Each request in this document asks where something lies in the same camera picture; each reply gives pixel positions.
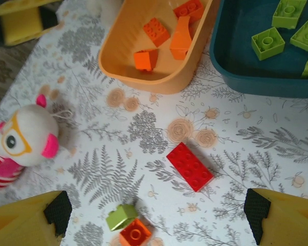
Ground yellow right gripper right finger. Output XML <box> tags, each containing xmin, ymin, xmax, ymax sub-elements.
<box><xmin>243</xmin><ymin>188</ymin><xmax>308</xmax><ymax>246</ymax></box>

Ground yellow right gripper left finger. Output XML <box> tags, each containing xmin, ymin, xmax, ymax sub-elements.
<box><xmin>0</xmin><ymin>190</ymin><xmax>73</xmax><ymax>246</ymax></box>

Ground long orange lego brick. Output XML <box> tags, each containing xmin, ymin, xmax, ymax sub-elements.
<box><xmin>172</xmin><ymin>0</ymin><xmax>205</xmax><ymax>19</ymax></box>

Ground white pink plush toy glasses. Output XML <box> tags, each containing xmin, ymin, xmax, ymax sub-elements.
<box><xmin>0</xmin><ymin>93</ymin><xmax>74</xmax><ymax>195</ymax></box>

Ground small green lego brick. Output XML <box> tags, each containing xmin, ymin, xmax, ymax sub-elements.
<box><xmin>105</xmin><ymin>204</ymin><xmax>139</xmax><ymax>232</ymax></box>

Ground orange plastic container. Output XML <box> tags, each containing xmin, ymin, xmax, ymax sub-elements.
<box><xmin>98</xmin><ymin>0</ymin><xmax>221</xmax><ymax>95</ymax></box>

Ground red long lego brick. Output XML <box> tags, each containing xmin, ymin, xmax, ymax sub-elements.
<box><xmin>166</xmin><ymin>141</ymin><xmax>216</xmax><ymax>193</ymax></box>

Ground orange square lego brick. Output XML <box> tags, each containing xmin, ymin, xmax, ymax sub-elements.
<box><xmin>119</xmin><ymin>217</ymin><xmax>152</xmax><ymax>246</ymax></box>
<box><xmin>143</xmin><ymin>17</ymin><xmax>171</xmax><ymax>48</ymax></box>

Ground teal plastic container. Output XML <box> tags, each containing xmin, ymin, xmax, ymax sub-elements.
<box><xmin>209</xmin><ymin>0</ymin><xmax>308</xmax><ymax>98</ymax></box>

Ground floral print tablecloth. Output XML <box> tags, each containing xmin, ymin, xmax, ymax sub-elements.
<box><xmin>0</xmin><ymin>0</ymin><xmax>308</xmax><ymax>246</ymax></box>

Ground orange curved slope lego brick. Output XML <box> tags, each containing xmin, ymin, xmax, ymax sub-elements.
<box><xmin>169</xmin><ymin>15</ymin><xmax>196</xmax><ymax>60</ymax></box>

